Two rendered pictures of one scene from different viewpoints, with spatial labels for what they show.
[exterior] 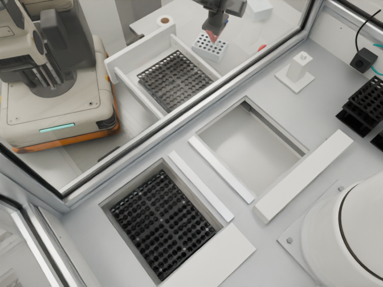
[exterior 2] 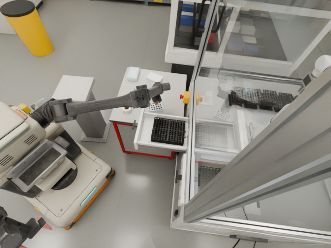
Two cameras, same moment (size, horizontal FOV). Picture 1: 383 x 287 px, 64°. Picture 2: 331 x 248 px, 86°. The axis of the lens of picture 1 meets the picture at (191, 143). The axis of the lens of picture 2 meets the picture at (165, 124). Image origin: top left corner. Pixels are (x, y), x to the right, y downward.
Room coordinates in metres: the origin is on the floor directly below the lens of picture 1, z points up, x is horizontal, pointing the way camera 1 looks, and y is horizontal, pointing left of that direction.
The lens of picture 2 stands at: (0.25, 0.53, 1.95)
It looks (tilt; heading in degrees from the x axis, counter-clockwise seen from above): 58 degrees down; 311
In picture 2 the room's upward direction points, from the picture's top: 7 degrees clockwise
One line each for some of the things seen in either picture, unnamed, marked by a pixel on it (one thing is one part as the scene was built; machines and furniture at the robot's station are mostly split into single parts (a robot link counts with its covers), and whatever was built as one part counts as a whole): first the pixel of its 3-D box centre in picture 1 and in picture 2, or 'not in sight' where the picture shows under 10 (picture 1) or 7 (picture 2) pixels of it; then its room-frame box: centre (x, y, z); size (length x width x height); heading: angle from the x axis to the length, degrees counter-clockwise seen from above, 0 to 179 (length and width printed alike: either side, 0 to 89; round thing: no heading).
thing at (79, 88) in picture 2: not in sight; (86, 112); (1.55, 0.30, 0.38); 0.30 x 0.30 x 0.76; 43
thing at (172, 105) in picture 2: not in sight; (151, 118); (1.04, -0.16, 0.38); 0.62 x 0.58 x 0.76; 129
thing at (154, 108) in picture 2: not in sight; (154, 107); (0.91, -0.08, 0.78); 0.12 x 0.08 x 0.04; 62
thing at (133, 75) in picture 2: not in sight; (133, 74); (1.33, -0.19, 0.78); 0.15 x 0.10 x 0.04; 130
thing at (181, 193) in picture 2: not in sight; (182, 178); (0.35, 0.21, 0.87); 0.29 x 0.02 x 0.11; 129
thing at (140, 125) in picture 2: not in sight; (140, 127); (0.79, 0.17, 0.87); 0.29 x 0.02 x 0.11; 129
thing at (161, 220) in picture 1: (162, 222); not in sight; (0.19, 0.08, 0.87); 0.22 x 0.18 x 0.06; 39
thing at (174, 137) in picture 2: not in sight; (168, 131); (0.64, 0.04, 0.87); 0.22 x 0.18 x 0.06; 39
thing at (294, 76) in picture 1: (298, 66); not in sight; (0.61, -0.32, 1.00); 0.09 x 0.08 x 0.10; 39
